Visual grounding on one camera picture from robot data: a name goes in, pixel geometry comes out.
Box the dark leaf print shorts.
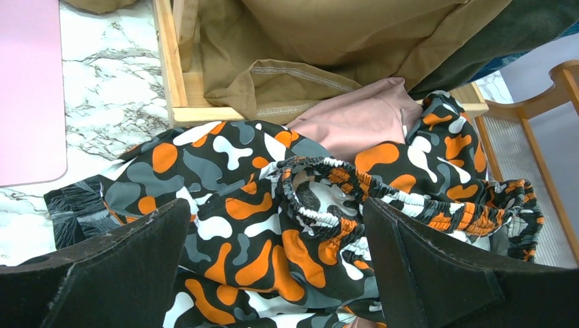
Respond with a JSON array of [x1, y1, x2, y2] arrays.
[[44, 176, 121, 249]]

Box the dark green hanging shorts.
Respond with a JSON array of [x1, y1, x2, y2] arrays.
[[409, 1, 578, 99]]

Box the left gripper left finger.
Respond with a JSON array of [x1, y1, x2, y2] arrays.
[[1, 199, 190, 327]]

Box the blue patterned hanging shorts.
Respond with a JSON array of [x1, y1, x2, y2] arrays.
[[468, 22, 578, 83]]

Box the brown hanging shorts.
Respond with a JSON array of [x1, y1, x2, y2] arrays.
[[63, 0, 512, 123]]

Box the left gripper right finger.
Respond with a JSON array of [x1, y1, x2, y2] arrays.
[[363, 198, 578, 327]]

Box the pink clipboard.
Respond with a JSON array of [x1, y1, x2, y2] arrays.
[[1, 0, 67, 187]]

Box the wooden weaving loom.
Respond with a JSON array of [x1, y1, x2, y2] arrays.
[[475, 59, 578, 269]]

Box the pink shorts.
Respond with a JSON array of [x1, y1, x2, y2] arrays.
[[287, 77, 423, 161]]

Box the orange camouflage shorts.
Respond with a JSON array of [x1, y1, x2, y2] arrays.
[[99, 92, 544, 327]]

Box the wooden clothes rack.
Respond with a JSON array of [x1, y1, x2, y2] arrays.
[[152, 0, 490, 128]]

